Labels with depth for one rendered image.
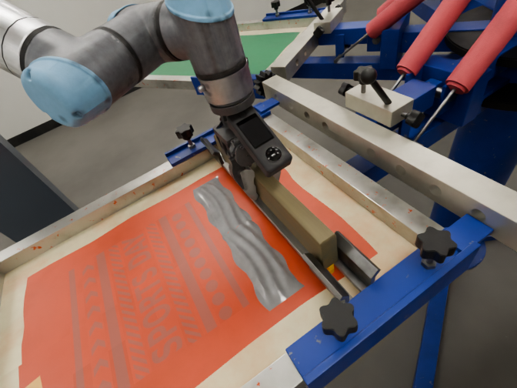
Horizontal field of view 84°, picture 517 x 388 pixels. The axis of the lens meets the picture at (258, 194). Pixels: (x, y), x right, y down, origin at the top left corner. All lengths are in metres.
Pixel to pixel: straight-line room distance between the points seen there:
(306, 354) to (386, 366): 1.05
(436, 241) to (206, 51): 0.37
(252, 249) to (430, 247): 0.29
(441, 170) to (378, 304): 0.24
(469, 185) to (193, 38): 0.44
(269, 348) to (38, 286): 0.52
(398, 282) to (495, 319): 1.18
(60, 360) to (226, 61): 0.55
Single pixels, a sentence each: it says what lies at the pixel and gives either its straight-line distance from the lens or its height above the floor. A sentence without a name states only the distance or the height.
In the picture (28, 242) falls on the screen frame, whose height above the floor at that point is 0.99.
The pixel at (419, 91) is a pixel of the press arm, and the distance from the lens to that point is 0.74.
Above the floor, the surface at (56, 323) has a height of 0.96.
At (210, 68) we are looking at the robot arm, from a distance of 0.41.
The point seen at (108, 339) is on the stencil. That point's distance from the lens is 0.61.
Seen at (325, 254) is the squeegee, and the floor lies 1.03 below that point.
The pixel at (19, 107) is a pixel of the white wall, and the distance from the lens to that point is 4.45.
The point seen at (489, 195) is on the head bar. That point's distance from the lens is 0.52.
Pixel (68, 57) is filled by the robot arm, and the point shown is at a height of 1.34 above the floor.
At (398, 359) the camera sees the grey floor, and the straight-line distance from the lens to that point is 1.46.
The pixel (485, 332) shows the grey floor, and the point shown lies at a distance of 1.58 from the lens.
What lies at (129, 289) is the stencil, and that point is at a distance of 0.63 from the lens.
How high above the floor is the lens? 1.41
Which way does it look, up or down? 45 degrees down
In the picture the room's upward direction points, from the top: 19 degrees counter-clockwise
